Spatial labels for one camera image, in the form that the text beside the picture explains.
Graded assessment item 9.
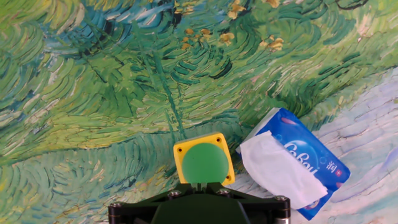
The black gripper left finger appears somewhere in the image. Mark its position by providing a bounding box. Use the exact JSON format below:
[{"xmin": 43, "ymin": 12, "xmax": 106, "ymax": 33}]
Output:
[{"xmin": 108, "ymin": 182, "xmax": 200, "ymax": 224}]

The painted landscape print cloth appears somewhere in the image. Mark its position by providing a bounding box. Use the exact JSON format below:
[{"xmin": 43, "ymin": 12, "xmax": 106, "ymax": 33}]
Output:
[{"xmin": 0, "ymin": 0, "xmax": 398, "ymax": 224}]

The yellow box green push button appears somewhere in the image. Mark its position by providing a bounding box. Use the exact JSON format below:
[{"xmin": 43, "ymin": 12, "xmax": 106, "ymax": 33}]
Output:
[{"xmin": 172, "ymin": 131, "xmax": 236, "ymax": 187}]

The blue tissue pack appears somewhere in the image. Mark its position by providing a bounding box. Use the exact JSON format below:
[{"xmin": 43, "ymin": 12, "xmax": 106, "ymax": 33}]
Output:
[{"xmin": 235, "ymin": 107, "xmax": 352, "ymax": 222}]

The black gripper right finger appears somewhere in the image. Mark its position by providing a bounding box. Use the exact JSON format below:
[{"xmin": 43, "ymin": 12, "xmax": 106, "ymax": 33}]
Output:
[{"xmin": 199, "ymin": 182, "xmax": 292, "ymax": 224}]

